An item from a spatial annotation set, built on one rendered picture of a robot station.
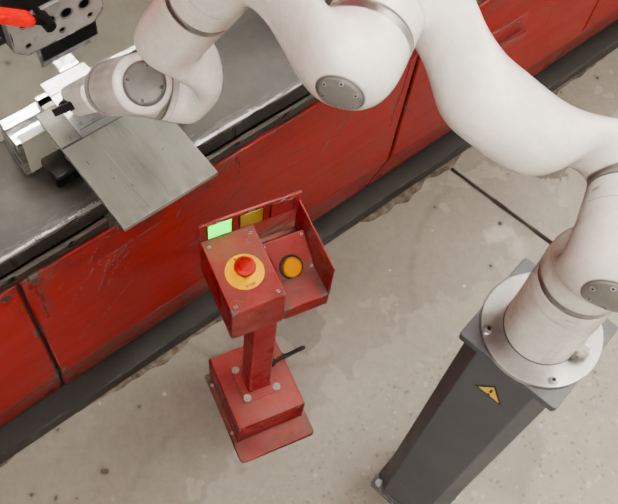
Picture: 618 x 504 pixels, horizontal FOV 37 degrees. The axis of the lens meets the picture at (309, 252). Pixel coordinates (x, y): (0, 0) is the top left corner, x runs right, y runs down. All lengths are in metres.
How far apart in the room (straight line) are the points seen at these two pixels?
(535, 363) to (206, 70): 0.65
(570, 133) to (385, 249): 1.59
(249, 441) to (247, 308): 0.77
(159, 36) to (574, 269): 0.56
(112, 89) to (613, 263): 0.67
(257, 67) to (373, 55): 0.88
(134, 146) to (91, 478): 1.06
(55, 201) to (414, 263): 1.24
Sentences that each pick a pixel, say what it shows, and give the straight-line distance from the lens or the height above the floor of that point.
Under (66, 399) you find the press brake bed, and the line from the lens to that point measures 2.38.
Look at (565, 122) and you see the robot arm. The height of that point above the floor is 1.48.
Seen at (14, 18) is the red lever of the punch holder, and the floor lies 1.30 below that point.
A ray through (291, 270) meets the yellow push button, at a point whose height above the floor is 0.72.
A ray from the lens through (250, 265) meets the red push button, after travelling 1.64.
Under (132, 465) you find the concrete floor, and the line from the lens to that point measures 2.37.
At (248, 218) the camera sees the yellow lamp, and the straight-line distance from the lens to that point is 1.68.
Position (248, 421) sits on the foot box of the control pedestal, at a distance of 2.26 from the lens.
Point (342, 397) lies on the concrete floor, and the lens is 2.42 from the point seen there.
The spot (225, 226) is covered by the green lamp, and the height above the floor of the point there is 0.81.
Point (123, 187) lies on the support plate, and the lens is 1.51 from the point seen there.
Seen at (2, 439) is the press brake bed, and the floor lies 0.05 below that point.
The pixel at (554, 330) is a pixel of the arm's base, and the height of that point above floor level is 1.13.
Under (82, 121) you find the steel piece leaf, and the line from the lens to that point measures 1.58.
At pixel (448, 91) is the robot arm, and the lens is 1.03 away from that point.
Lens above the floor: 2.28
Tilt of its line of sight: 63 degrees down
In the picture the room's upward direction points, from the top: 10 degrees clockwise
